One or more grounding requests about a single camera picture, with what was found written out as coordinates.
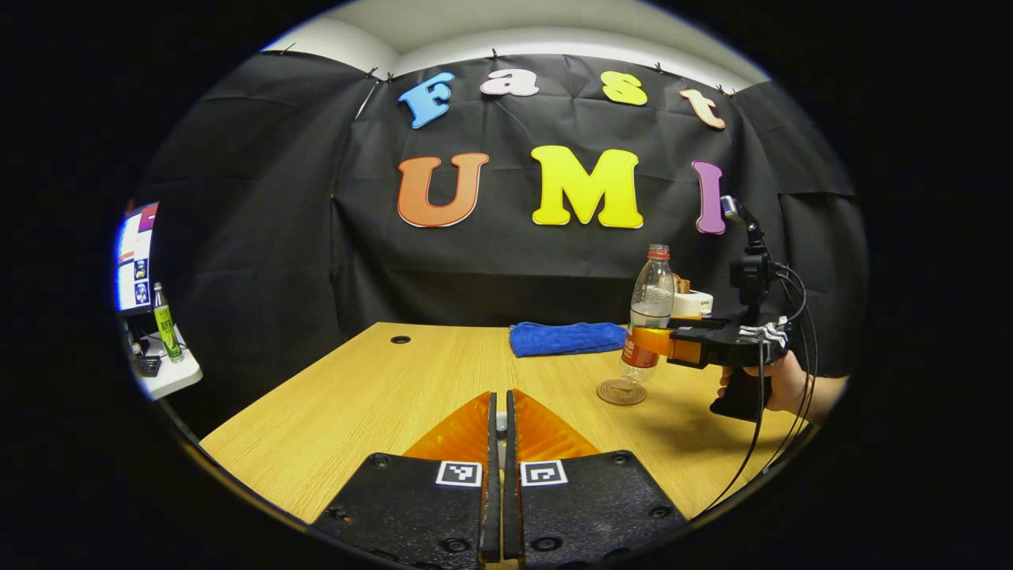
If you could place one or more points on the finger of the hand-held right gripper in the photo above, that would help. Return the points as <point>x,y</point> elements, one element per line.
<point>653,342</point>
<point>700,322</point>

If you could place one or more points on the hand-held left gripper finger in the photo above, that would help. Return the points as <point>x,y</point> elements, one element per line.
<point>491,491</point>
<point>510,491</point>

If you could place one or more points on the clear plastic water bottle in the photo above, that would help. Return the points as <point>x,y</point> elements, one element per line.
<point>650,293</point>

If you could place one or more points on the round wooden coaster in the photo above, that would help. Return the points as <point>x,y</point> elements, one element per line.
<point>617,393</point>

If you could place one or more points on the white teacup lid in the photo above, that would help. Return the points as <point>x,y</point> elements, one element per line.
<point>501,421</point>

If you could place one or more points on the green glass bottle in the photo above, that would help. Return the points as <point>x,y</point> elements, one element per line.
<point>166,324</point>

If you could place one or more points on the white toaster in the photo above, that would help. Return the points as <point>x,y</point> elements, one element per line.
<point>695,303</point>

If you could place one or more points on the toasted bread slice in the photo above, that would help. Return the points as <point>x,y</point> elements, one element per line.
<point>682,283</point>

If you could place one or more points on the blue towel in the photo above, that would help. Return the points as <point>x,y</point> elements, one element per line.
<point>566,339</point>

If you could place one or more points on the small black device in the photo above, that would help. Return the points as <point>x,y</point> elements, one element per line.
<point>148,366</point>

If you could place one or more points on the computer monitor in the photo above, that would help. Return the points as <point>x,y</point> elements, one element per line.
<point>136,257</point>

